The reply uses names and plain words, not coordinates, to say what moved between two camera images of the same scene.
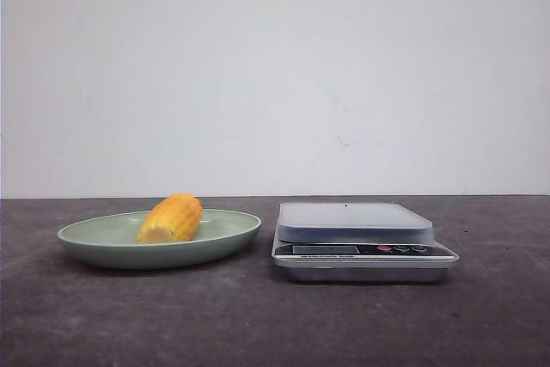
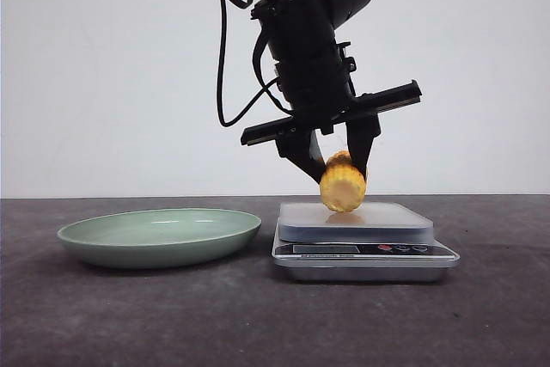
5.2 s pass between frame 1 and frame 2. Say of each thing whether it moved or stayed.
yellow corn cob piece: moved
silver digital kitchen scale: stayed
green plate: stayed
